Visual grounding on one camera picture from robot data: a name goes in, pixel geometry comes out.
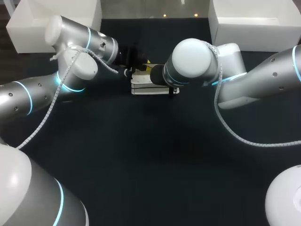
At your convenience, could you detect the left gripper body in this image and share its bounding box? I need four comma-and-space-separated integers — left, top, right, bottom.
114, 42, 148, 78

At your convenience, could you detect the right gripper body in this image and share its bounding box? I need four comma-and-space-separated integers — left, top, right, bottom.
150, 64, 168, 86

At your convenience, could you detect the white bag with black strap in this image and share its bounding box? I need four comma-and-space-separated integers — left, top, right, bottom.
130, 63, 181, 98

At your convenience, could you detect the large white block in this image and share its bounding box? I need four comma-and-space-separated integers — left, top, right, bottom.
207, 0, 301, 53
6, 0, 103, 55

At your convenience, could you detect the white cable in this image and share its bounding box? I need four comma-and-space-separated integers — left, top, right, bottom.
16, 45, 119, 150
201, 40, 301, 148

